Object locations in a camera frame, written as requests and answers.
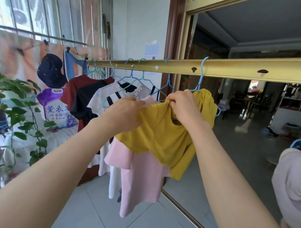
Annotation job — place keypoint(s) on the indoor wall shelf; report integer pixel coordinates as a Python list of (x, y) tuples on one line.
[(290, 98)]

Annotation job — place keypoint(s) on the black t-shirt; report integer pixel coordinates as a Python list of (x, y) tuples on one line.
[(82, 103)]

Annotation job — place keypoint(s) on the pink t-shirt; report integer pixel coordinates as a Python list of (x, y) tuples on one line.
[(141, 183)]

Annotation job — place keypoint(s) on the gold clothes rail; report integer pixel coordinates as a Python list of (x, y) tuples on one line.
[(235, 68)]

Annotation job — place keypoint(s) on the striped rag mop head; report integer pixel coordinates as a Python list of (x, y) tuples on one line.
[(103, 70)]

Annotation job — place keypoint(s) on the person's left hand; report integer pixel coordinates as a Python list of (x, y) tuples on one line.
[(124, 115)]

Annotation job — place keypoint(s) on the person's right forearm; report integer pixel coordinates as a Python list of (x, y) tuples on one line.
[(230, 183)]

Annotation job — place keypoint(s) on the mustard yellow t-shirt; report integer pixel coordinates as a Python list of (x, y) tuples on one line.
[(164, 141)]

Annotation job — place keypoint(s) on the white paper notice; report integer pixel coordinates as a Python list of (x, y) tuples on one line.
[(151, 50)]

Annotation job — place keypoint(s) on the metal mop poles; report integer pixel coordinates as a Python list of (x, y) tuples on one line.
[(105, 35)]

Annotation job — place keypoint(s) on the blue fabric cover white trim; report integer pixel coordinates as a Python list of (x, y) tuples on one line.
[(69, 68)]

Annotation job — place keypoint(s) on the person's right hand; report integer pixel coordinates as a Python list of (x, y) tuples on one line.
[(188, 110)]

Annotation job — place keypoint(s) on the dark red t-shirt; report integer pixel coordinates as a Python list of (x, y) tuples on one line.
[(70, 91)]

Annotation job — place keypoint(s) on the grey metal window pole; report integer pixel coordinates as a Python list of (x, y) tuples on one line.
[(58, 38)]

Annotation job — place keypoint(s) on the person's left forearm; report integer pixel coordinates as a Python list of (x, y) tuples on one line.
[(51, 173)]

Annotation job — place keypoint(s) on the white black-trimmed tank top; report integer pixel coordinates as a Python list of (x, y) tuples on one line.
[(114, 183)]

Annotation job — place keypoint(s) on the white lace blouse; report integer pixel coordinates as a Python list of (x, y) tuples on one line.
[(96, 98)]

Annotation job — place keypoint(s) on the sheer white lace-collar shirt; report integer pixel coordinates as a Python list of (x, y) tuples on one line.
[(288, 183)]

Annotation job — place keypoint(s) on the brown door frame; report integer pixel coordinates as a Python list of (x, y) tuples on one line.
[(174, 30)]

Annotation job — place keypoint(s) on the navy bucket hat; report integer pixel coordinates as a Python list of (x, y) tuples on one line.
[(50, 72)]

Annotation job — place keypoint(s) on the orange patterned hanging sheet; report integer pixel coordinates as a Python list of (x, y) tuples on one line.
[(21, 63)]

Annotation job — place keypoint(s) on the purple white detergent bag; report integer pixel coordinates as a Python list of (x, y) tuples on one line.
[(54, 110)]

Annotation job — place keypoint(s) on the white red floral cloth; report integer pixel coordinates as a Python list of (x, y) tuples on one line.
[(58, 138)]

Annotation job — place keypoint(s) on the green leafy plant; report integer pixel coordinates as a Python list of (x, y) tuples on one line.
[(18, 117)]

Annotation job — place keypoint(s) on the window with metal bars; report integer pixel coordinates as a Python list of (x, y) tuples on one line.
[(58, 16)]

